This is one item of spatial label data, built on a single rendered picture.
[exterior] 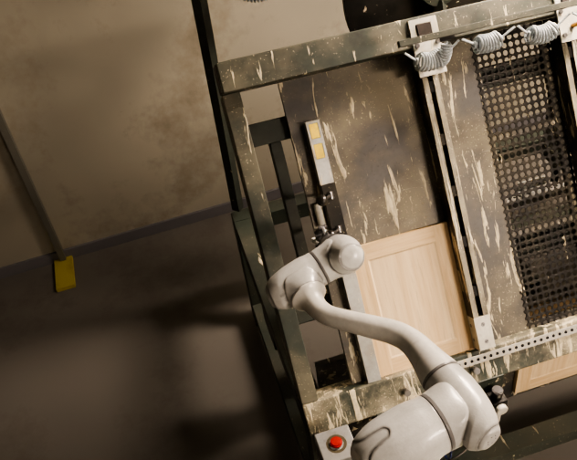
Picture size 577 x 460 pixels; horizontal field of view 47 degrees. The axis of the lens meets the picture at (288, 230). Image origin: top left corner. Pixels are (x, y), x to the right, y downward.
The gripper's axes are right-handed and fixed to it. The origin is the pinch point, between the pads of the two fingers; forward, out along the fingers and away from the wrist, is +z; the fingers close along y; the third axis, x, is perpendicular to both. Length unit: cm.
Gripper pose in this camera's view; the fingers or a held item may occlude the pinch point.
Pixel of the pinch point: (318, 240)
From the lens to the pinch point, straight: 216.4
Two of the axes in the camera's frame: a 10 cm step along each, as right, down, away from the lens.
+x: 9.6, -2.6, 1.4
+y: 2.4, 9.6, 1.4
